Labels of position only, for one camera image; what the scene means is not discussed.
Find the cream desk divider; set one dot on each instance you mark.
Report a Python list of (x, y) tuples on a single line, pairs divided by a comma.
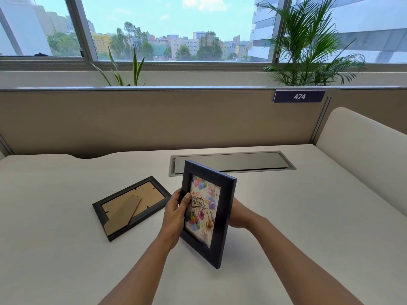
[(359, 149)]

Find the black frame birthday picture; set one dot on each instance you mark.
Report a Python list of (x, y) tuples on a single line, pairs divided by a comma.
[(227, 212)]

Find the person's right hand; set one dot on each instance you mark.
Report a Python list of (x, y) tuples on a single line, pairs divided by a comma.
[(243, 217)]

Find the brown frame donut picture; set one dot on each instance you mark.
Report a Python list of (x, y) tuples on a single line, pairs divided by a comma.
[(149, 190)]

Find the wide beige partition panel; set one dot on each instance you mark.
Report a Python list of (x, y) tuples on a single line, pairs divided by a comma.
[(159, 123)]

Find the person's right forearm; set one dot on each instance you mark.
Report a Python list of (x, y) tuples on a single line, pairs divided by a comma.
[(295, 270)]

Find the black window latch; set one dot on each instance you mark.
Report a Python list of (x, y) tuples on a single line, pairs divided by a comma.
[(40, 54)]

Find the dark blue number label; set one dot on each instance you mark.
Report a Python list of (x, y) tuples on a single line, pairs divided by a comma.
[(283, 96)]

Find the palm plant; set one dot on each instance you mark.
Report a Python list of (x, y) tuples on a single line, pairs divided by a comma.
[(305, 44)]

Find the person's left hand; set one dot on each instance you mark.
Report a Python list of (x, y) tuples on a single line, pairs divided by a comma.
[(171, 219)]

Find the person's left forearm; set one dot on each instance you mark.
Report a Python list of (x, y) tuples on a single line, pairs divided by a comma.
[(140, 276)]

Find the snake plant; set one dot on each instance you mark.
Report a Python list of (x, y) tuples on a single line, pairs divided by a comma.
[(136, 68)]

